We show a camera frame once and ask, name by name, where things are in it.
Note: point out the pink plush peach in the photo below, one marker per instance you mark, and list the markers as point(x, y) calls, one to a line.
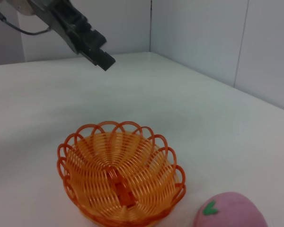
point(232, 212)

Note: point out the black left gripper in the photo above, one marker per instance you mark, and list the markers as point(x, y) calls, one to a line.
point(59, 16)

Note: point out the orange plastic woven basket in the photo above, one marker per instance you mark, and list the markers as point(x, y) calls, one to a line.
point(118, 175)

